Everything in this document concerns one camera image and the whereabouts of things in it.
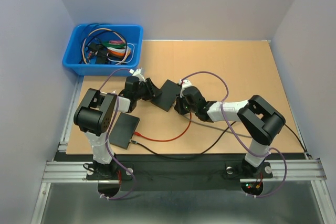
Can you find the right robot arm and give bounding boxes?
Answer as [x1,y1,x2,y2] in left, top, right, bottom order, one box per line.
[174,86,286,177]

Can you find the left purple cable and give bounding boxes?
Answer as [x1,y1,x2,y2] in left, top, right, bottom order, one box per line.
[99,68,138,201]

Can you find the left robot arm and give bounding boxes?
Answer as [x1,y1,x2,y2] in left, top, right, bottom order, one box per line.
[73,76,162,179]

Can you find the tangled cables in bin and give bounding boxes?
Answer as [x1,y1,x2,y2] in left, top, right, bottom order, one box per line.
[80,23,137,66]

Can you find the black network switch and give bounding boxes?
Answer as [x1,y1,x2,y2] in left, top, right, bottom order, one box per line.
[151,79,181,112]
[109,113,140,150]

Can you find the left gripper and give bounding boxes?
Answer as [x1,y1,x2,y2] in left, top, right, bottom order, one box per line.
[134,78,162,101]

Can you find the purple cable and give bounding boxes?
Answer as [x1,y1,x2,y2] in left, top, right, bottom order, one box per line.
[99,68,138,201]
[182,71,287,199]

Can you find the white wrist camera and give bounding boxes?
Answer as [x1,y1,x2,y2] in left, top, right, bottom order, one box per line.
[129,68,145,82]
[178,79,193,98]

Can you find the blue plastic bin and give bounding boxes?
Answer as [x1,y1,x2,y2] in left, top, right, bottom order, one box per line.
[62,23,143,77]

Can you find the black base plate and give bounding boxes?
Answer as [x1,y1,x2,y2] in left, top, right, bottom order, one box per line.
[83,154,273,198]

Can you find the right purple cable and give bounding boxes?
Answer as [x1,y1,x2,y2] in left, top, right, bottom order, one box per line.
[182,71,287,199]

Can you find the red ethernet cable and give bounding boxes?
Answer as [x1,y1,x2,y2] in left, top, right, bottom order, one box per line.
[133,112,192,143]

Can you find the aluminium frame rail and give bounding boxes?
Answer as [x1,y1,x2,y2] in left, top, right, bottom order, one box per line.
[41,77,329,183]

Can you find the black ethernet cable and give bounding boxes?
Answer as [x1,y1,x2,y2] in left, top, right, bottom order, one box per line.
[130,123,310,161]

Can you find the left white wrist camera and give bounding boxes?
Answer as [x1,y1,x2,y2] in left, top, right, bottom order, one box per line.
[129,68,145,82]

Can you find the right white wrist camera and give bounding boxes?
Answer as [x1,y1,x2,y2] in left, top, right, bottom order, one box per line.
[178,79,193,98]

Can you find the grey ethernet cable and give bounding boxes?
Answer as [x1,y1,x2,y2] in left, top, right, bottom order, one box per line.
[188,119,253,138]

